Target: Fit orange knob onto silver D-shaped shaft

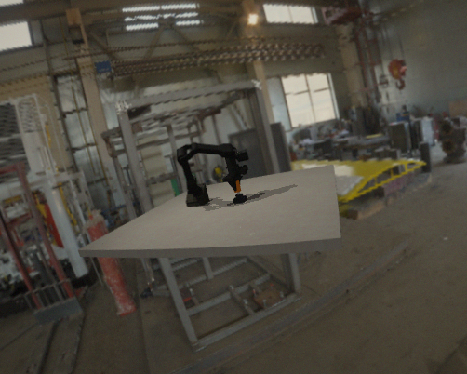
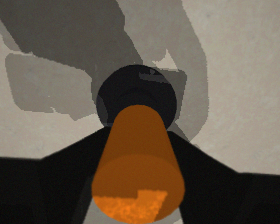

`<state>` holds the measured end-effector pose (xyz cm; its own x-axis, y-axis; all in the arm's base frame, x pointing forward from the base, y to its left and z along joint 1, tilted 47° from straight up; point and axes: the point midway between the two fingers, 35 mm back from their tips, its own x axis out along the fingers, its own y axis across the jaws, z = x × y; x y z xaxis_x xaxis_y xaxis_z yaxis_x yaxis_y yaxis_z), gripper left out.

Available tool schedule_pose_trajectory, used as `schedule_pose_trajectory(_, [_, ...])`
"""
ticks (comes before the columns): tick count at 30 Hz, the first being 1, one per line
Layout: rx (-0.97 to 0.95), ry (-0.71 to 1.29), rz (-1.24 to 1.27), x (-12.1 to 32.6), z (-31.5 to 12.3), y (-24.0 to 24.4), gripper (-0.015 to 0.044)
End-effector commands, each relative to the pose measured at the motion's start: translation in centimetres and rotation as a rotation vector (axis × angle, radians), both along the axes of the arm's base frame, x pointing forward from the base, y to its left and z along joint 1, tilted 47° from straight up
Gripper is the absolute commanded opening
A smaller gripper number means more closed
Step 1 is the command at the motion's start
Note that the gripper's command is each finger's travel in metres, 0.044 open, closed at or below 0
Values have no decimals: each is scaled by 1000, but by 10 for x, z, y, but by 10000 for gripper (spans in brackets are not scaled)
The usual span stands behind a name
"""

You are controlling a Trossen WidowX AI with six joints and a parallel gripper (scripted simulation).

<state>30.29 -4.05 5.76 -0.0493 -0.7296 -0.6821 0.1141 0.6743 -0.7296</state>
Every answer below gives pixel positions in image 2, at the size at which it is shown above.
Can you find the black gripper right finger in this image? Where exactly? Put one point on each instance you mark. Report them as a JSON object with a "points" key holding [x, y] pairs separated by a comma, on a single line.
{"points": [[214, 192]]}

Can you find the orange knob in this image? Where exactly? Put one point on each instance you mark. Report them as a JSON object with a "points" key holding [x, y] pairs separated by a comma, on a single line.
{"points": [[138, 179]]}

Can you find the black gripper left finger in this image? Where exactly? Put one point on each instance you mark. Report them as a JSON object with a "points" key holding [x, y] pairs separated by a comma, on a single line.
{"points": [[57, 187]]}

